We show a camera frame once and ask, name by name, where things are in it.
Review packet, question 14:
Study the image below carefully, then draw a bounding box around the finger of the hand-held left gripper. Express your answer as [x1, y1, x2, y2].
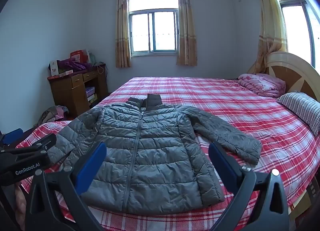
[0, 133, 57, 164]
[0, 128, 23, 147]

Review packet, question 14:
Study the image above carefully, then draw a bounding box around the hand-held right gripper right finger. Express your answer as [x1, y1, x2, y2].
[208, 141, 290, 231]

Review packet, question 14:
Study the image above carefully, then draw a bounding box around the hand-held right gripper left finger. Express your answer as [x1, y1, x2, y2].
[25, 142, 107, 231]

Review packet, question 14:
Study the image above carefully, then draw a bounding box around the grey puffer jacket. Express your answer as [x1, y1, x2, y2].
[46, 93, 262, 216]

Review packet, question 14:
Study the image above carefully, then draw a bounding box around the pile of clothes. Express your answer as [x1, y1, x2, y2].
[37, 105, 69, 127]

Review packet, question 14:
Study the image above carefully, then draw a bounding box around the wooden desk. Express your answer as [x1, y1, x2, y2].
[47, 63, 109, 115]

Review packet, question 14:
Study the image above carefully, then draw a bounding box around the red plaid bed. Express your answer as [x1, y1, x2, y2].
[16, 77, 320, 231]

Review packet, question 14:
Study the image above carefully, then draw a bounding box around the white printed box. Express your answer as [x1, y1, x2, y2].
[49, 60, 60, 77]

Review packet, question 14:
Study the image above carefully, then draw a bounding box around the flat red box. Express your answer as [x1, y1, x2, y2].
[47, 70, 74, 80]

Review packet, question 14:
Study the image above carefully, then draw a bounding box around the purple puffer jacket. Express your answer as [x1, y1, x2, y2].
[57, 58, 93, 73]

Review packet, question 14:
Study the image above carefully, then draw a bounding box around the pink folded quilt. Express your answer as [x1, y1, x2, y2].
[237, 73, 286, 99]

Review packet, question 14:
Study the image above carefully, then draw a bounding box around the striped pillow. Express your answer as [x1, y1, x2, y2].
[276, 91, 320, 137]

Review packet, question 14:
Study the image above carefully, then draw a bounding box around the red gift box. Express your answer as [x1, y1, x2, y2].
[70, 49, 89, 64]

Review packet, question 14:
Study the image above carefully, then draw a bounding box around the light wooden bed headboard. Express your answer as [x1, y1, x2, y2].
[265, 51, 320, 111]

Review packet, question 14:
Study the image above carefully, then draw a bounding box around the beige patterned curtain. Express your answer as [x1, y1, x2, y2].
[115, 0, 132, 69]
[176, 0, 198, 67]

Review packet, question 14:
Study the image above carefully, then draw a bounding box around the sliding window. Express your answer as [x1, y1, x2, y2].
[128, 0, 179, 57]

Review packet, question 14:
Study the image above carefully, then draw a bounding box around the tied beige side curtain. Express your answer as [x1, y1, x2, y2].
[247, 0, 288, 75]

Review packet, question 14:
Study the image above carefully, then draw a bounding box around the large side window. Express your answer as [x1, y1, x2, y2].
[270, 0, 320, 69]

